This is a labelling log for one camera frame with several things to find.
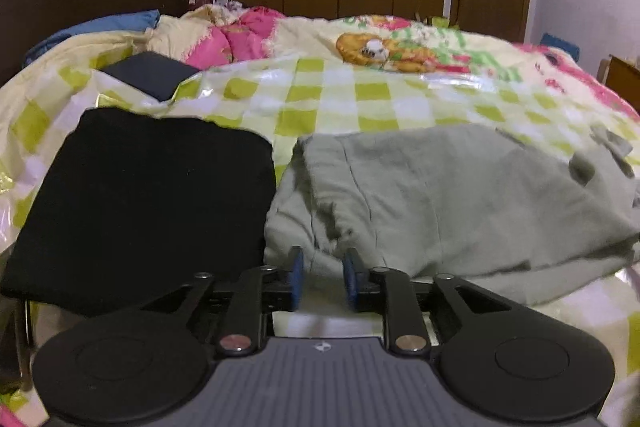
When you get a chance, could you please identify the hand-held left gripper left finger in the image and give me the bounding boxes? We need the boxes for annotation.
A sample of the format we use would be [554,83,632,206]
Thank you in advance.
[134,246,306,356]

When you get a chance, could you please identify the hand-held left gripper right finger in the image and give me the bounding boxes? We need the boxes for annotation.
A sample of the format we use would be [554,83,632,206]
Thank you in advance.
[341,248,527,355]

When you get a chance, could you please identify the grey pants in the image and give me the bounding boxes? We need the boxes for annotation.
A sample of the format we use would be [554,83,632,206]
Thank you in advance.
[263,124,640,308]

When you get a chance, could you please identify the black folded pants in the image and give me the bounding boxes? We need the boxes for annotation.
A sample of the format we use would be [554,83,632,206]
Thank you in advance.
[0,108,277,318]

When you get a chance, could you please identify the green checkered plastic sheet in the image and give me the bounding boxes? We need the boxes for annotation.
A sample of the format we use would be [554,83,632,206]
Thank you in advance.
[0,29,640,427]

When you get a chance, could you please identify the cartoon printed quilt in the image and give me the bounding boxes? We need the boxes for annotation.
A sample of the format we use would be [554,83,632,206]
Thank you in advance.
[145,4,640,118]

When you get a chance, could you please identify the dark blue folded cloth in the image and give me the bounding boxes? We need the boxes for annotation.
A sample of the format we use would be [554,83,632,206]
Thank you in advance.
[96,52,201,102]

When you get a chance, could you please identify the blue foam mat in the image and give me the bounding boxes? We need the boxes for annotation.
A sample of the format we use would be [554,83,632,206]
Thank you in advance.
[540,33,581,60]

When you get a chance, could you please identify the blue pillow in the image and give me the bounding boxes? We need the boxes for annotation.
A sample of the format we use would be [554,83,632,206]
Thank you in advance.
[22,10,161,68]

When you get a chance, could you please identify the wooden cabinet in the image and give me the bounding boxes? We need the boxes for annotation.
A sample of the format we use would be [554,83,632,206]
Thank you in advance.
[597,54,640,100]

